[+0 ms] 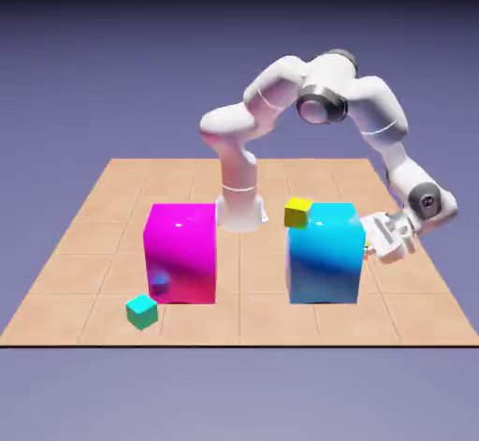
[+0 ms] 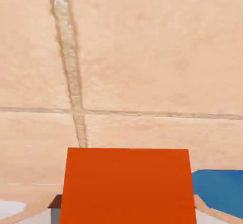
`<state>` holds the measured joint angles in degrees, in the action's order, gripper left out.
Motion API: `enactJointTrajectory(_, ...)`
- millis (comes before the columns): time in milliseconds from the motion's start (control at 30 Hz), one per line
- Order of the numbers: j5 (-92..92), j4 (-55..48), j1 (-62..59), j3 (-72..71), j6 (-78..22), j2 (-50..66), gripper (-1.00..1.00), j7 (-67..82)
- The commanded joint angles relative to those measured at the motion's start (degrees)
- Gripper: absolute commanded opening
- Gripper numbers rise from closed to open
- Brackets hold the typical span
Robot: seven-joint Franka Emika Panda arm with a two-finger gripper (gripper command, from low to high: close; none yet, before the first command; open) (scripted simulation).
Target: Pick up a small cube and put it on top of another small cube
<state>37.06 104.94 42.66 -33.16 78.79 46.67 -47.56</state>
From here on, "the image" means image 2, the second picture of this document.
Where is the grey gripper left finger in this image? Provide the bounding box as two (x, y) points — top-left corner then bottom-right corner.
(16, 194), (63, 224)

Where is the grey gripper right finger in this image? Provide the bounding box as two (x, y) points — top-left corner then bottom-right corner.
(193, 205), (231, 224)

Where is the small orange cube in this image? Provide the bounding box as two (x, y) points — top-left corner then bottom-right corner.
(59, 147), (197, 224)

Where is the small blue cube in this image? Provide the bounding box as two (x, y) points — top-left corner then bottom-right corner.
(191, 169), (243, 219)

